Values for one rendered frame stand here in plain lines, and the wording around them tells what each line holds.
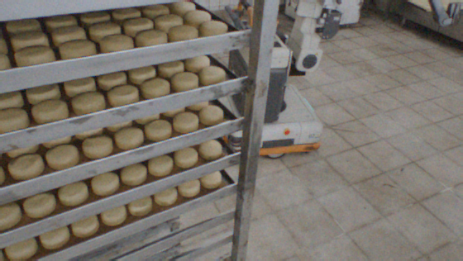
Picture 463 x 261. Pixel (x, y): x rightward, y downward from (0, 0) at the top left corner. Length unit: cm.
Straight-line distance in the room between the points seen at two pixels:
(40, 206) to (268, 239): 154
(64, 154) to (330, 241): 173
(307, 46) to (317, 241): 119
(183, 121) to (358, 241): 167
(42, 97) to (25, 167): 11
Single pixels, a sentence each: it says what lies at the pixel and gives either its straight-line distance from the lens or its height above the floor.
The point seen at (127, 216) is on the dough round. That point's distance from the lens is 81.
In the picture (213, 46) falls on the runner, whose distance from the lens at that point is 61.
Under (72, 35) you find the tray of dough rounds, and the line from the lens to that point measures 63.
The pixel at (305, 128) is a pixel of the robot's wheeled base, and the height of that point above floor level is 26.
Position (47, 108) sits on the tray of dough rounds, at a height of 133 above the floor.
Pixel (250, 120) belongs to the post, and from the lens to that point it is 70.
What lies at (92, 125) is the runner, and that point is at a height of 132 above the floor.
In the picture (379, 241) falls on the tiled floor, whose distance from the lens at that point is 228.
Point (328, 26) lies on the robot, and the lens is 240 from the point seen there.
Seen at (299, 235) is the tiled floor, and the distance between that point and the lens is 215.
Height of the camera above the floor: 164
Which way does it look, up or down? 36 degrees down
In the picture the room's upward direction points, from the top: 4 degrees clockwise
